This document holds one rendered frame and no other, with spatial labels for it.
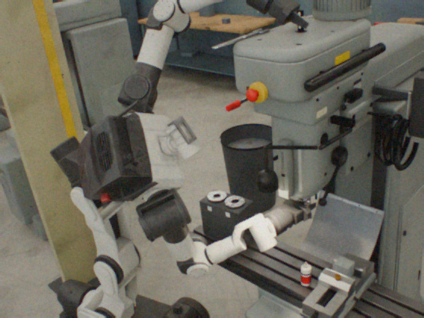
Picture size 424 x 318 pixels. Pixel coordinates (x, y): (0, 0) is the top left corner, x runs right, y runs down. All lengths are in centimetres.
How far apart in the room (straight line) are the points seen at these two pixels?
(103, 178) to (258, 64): 57
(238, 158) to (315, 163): 212
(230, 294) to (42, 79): 181
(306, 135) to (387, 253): 89
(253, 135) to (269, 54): 274
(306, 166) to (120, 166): 62
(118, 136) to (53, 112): 155
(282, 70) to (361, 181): 89
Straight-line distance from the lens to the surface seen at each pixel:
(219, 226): 217
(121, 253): 194
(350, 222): 219
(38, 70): 290
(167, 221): 148
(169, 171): 153
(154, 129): 156
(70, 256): 338
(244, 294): 325
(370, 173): 207
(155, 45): 163
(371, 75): 179
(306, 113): 148
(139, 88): 156
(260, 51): 139
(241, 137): 408
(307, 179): 164
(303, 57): 136
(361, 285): 194
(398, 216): 219
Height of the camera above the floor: 224
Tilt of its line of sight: 28 degrees down
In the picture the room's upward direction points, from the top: 7 degrees counter-clockwise
